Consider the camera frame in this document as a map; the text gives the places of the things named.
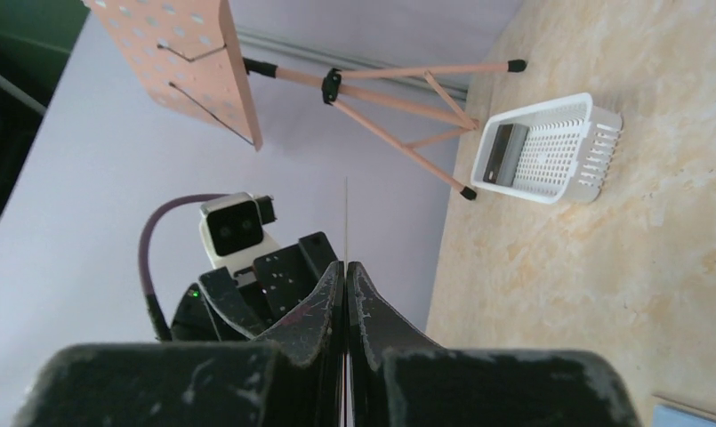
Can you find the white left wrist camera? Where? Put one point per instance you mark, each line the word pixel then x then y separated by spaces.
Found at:
pixel 232 230

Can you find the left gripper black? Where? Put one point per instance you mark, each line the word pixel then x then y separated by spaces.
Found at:
pixel 299 359

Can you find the pink music stand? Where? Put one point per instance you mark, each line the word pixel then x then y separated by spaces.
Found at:
pixel 188 58

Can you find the white plastic basket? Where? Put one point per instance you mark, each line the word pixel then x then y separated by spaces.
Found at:
pixel 566 154

